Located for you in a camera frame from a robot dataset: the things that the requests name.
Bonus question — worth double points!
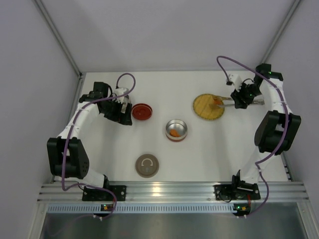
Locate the steel serving tongs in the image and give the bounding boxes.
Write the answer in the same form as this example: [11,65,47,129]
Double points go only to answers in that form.
[208,96,265,110]

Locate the orange fried food piece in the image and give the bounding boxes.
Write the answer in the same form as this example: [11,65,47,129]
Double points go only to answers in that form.
[169,129,180,137]

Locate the beige round lid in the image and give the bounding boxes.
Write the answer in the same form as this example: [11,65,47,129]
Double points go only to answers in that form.
[135,154,160,178]

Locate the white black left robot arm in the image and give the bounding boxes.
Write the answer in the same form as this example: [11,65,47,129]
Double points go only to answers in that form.
[47,82,132,203]

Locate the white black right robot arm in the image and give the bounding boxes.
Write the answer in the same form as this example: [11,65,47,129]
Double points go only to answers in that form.
[230,63,301,200]

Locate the red round lid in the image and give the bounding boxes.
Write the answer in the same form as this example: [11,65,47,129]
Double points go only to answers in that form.
[132,103,153,120]

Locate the round bamboo tray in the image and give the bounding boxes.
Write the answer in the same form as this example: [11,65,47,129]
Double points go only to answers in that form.
[192,94,225,120]

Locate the red steel bowl container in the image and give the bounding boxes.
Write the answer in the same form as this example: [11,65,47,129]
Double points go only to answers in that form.
[165,119,188,142]

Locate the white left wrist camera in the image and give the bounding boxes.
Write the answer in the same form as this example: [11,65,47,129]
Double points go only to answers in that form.
[113,87,129,104]

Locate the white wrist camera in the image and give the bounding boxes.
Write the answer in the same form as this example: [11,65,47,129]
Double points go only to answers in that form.
[226,74,243,91]
[113,87,129,104]

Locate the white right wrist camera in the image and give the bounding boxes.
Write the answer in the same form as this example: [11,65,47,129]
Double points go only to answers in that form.
[226,74,243,91]

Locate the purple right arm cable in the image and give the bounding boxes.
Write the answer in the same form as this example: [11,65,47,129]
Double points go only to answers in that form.
[216,55,291,215]

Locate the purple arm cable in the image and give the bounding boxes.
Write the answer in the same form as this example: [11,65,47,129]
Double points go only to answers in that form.
[61,73,136,220]
[216,55,291,215]

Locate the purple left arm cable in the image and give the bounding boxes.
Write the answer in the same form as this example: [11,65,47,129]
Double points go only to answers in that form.
[61,73,136,220]

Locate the right aluminium frame post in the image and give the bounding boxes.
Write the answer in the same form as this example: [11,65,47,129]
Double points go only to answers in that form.
[257,0,303,66]

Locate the aluminium frame post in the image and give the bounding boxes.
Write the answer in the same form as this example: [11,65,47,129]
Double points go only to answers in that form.
[33,0,83,77]
[257,0,303,66]

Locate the aluminium front rail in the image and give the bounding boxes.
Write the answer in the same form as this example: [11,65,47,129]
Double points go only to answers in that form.
[37,181,309,203]

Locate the slotted cable duct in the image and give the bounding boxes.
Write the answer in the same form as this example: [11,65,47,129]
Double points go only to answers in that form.
[46,203,238,214]

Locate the left aluminium frame post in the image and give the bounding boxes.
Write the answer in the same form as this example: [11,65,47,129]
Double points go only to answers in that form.
[33,0,83,77]

